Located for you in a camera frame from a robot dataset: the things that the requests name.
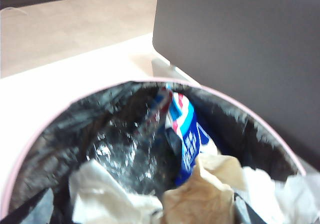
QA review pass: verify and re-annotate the grey-brown desk partition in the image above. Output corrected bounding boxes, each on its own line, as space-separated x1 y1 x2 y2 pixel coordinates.
151 0 320 178

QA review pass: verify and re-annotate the round brown paper ball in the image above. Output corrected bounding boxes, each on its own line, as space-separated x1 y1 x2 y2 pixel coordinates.
161 155 247 224

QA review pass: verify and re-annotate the black trash bag liner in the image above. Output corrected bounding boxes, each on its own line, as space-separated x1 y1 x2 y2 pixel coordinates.
9 81 300 224

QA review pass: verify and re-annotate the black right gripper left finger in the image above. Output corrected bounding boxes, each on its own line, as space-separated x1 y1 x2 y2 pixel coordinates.
0 187 55 224

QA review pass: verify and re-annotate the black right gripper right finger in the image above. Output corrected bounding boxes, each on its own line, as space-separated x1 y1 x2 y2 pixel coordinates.
233 193 262 224

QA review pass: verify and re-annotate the white tissue paper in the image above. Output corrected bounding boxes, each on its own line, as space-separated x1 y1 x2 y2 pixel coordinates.
241 165 320 224
68 158 165 224

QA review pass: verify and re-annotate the pink ribbed trash bin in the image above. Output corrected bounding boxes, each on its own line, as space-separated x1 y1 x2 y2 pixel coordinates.
8 78 307 210

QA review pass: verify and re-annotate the blue white snack wrapper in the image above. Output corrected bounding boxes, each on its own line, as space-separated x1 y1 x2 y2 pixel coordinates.
152 83 219 188

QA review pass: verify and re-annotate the glossy clear plastic film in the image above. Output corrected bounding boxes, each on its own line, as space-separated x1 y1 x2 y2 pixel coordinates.
84 91 181 198

